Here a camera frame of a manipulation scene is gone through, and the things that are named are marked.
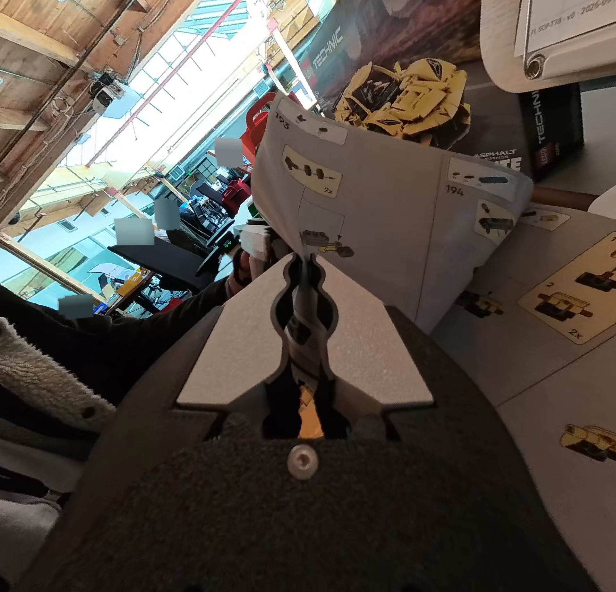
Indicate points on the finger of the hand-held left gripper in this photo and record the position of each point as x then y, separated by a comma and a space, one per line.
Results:
255, 243

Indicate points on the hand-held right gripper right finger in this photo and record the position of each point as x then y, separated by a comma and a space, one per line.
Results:
380, 356

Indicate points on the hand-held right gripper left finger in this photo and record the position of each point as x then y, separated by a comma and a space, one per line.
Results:
226, 356

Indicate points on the instruction booklet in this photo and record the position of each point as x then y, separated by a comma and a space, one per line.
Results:
385, 206

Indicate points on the small digital display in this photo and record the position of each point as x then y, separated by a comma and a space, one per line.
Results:
227, 243

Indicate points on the black background table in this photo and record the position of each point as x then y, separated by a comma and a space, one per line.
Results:
159, 259

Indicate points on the red plastic carry case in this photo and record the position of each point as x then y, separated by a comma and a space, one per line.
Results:
252, 125

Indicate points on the white ceiling device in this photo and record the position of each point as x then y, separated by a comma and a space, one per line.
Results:
106, 93

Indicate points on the light grey hoodie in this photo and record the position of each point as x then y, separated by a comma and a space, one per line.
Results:
24, 505

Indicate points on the brick set box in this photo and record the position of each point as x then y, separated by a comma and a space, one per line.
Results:
409, 23

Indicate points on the beige rounded board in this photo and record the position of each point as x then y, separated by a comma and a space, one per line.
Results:
495, 48

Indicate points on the printed instruction sheet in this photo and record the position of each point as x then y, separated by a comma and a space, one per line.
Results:
568, 4

